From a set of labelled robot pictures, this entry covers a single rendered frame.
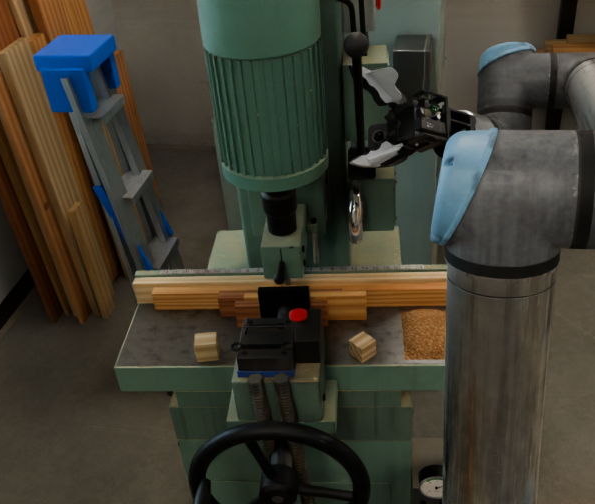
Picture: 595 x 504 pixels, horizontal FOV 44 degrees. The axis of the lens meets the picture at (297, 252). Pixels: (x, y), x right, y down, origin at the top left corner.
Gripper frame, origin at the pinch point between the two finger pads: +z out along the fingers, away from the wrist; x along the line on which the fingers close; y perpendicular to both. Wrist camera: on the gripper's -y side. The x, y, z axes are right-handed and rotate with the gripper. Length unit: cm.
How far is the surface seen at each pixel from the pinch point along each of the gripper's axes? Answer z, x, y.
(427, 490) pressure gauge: -35, 56, -22
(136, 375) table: 12, 36, -45
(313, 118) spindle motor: 1.7, -0.8, -5.7
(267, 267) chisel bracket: -3.7, 18.1, -27.4
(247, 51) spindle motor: 15.7, -6.2, -1.7
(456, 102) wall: -183, -100, -150
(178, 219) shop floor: -75, -42, -221
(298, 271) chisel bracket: -8.3, 18.8, -24.5
